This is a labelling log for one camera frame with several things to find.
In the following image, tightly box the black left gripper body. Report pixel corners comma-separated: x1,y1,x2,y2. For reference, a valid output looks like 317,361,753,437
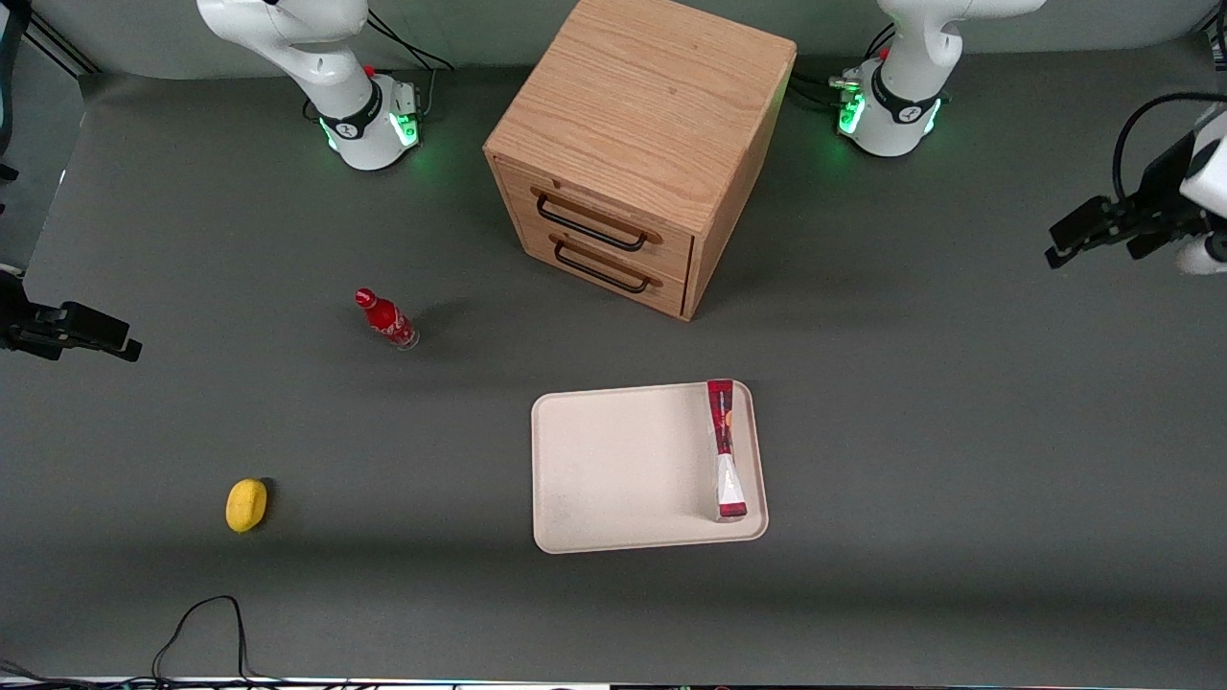
1112,130,1211,262

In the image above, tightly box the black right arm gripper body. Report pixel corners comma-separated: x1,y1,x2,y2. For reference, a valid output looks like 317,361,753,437
0,272,62,361

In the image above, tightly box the black looped floor cable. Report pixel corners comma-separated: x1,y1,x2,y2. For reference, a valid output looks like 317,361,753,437
151,595,289,687

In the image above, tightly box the cream plastic tray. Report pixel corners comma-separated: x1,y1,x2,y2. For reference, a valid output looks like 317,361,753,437
530,380,770,555

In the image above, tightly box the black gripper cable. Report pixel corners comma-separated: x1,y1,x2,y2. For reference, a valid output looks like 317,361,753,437
1111,91,1227,204

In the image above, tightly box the red tartan cookie box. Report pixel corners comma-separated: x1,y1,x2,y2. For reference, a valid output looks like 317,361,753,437
706,379,749,522

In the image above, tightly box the black metal drawer handle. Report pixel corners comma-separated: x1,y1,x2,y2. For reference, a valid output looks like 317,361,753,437
534,192,653,253
553,239,654,294

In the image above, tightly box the wooden drawer cabinet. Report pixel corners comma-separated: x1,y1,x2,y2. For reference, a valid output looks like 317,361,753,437
483,0,799,322

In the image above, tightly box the yellow lemon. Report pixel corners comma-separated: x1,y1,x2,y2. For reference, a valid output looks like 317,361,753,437
225,478,270,534

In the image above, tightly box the wooden drawer front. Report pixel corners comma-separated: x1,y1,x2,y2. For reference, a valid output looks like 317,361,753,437
497,161,695,281
518,224,687,318

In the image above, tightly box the red cola bottle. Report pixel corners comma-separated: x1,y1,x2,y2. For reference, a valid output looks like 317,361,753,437
354,287,421,352

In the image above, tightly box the black arm base cable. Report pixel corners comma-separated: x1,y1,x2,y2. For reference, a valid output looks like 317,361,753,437
367,11,455,76
790,71,856,114

